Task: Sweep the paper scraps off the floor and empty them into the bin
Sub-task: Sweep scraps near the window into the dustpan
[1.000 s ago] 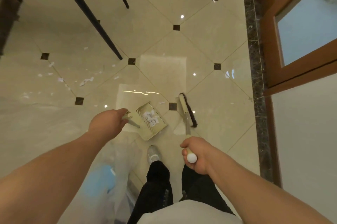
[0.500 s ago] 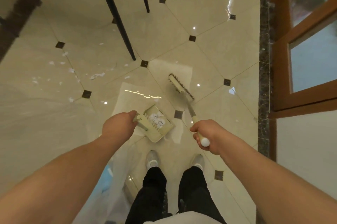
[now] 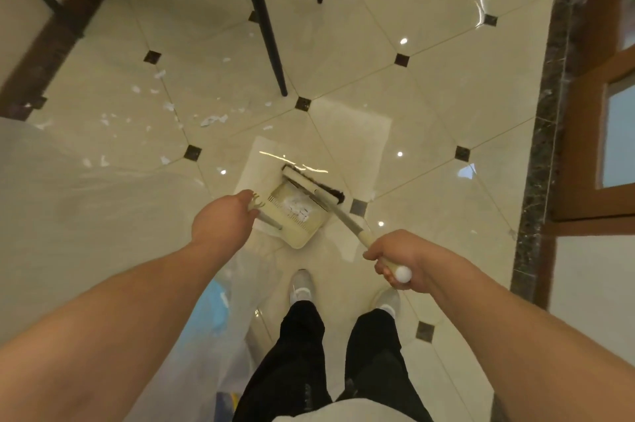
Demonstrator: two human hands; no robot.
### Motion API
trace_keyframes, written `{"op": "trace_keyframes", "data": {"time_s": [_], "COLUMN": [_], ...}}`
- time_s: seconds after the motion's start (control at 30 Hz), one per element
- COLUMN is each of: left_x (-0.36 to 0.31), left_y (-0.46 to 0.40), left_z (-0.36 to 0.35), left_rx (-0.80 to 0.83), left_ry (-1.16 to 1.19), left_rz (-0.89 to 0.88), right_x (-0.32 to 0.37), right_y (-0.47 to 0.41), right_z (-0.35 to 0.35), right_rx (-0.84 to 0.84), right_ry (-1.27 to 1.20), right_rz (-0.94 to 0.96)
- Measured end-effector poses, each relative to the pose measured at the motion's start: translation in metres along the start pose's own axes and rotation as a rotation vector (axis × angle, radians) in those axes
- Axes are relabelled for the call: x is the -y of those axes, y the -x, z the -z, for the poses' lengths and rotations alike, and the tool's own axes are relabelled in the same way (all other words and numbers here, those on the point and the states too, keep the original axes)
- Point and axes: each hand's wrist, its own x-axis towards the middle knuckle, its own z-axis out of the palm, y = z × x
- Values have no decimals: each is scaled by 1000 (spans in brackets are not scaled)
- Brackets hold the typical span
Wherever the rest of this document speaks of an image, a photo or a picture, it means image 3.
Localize person's right hand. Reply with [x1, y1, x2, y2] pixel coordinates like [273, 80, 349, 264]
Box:
[362, 230, 447, 294]

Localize person's left hand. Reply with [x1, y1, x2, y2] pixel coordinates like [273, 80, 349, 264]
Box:
[190, 189, 261, 255]

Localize cream dustpan with metal handle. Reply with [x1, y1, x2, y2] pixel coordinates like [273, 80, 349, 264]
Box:
[249, 182, 334, 251]

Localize cream broom with metal handle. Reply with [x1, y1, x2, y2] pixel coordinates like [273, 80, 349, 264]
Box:
[281, 164, 413, 284]

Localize white paper scraps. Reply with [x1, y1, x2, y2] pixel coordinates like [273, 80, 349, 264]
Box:
[81, 57, 311, 224]

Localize person's right forearm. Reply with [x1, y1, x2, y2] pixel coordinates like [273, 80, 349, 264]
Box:
[426, 250, 635, 422]

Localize person's right grey shoe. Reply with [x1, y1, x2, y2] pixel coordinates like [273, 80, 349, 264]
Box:
[372, 287, 402, 319]

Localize person's grey shoe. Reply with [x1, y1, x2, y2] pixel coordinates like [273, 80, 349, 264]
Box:
[372, 287, 402, 319]
[289, 269, 315, 306]

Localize person's left grey shoe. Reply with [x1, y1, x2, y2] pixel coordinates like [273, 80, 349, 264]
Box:
[289, 269, 315, 306]

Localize beige tiled floor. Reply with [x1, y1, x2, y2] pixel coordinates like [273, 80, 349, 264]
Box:
[0, 0, 572, 422]

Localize clear plastic sheet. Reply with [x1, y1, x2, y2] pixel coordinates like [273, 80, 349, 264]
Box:
[0, 116, 271, 422]

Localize black trousers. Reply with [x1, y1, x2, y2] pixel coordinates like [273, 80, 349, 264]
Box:
[233, 300, 433, 422]

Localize white shirt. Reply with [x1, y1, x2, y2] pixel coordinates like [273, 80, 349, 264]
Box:
[275, 398, 420, 422]

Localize white marble table black legs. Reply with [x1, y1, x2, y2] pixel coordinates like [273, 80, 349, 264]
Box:
[0, 0, 324, 98]

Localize wooden door with glass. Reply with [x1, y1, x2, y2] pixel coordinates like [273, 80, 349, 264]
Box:
[545, 0, 635, 237]

